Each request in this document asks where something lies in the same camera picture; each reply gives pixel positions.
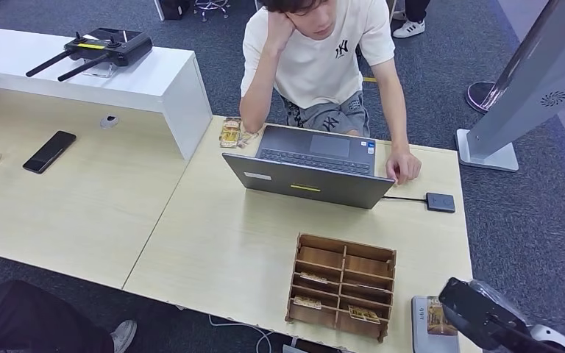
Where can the person's right hand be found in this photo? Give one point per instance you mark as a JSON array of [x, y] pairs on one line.
[[278, 30]]

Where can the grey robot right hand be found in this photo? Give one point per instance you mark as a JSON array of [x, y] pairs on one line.
[[499, 297]]

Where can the person's left hand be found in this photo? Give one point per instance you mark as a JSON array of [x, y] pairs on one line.
[[403, 165]]

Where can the gold ID card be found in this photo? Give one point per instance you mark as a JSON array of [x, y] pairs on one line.
[[441, 316]]

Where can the person's right forearm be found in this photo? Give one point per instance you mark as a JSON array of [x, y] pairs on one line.
[[260, 87]]

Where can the person's left forearm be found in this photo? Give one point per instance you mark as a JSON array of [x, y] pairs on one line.
[[393, 117]]

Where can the white card reader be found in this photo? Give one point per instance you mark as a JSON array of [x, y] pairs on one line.
[[420, 331]]

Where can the pale patterned card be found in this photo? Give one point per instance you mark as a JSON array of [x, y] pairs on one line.
[[249, 137]]

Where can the gold patterned card pile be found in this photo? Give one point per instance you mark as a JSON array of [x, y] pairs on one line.
[[230, 132]]

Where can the wooden compartment card box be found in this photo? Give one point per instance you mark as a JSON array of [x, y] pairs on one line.
[[321, 258]]

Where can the gold patterned room card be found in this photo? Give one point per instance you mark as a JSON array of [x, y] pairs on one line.
[[308, 302], [364, 314], [314, 278]]

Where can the person in dark trousers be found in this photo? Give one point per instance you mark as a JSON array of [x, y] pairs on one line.
[[19, 321]]

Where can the small black square pad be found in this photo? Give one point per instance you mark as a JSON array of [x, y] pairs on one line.
[[441, 202]]

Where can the grey laptop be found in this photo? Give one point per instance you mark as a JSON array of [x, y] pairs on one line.
[[312, 182]]

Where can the round metal stanchion base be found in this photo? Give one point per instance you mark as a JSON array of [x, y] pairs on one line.
[[477, 95]]

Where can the dark cabinet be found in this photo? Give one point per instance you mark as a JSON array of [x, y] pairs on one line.
[[173, 7]]

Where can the bystander with white shoes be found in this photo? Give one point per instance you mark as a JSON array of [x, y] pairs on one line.
[[411, 27]]

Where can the white desk riser shelf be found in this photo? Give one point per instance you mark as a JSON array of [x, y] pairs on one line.
[[141, 78]]

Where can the grey kiosk stand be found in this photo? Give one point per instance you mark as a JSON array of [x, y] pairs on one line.
[[531, 83]]

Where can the black remote controller with antennas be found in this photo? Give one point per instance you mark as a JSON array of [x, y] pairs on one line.
[[112, 46]]

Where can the clear controller stand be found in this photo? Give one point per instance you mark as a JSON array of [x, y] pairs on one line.
[[99, 72]]

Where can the round grey desk grommet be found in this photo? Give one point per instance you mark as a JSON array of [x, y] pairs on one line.
[[109, 121]]

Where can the black smartphone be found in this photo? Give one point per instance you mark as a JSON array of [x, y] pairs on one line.
[[49, 152]]

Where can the pale and black wrist camera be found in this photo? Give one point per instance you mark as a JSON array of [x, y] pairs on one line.
[[477, 312]]

